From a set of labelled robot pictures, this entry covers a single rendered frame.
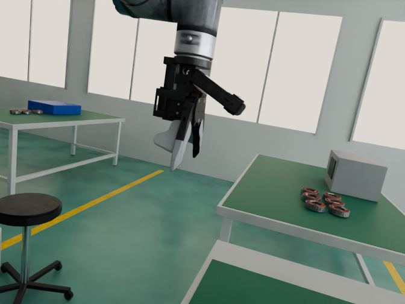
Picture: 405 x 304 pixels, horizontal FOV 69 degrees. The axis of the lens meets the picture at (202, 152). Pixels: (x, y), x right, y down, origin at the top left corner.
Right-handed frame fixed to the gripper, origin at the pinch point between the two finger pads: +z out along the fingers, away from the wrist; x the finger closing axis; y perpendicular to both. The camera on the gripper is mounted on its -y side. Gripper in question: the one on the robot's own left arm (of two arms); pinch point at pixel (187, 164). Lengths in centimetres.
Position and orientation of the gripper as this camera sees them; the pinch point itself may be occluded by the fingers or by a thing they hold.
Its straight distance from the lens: 58.5
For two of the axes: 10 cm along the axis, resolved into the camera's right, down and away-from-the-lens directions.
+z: -1.6, 9.7, 1.9
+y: -9.6, -2.0, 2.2
